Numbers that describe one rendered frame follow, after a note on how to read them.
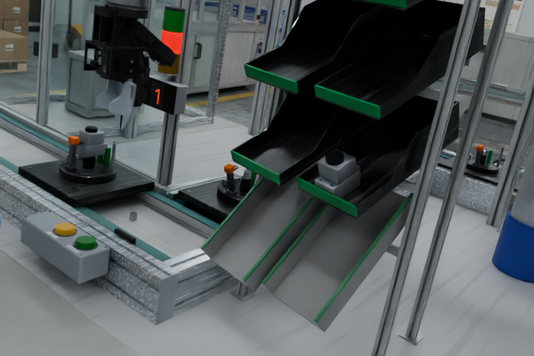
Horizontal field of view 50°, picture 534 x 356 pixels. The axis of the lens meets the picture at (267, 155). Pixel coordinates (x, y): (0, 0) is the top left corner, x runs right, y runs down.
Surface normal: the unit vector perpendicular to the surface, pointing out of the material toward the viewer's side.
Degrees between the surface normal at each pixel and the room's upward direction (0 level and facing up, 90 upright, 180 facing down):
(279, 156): 25
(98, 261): 90
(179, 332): 0
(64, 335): 0
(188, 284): 90
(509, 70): 90
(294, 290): 45
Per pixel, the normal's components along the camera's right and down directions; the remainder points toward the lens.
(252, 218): -0.40, -0.61
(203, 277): 0.78, 0.31
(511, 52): -0.47, 0.19
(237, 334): 0.17, -0.94
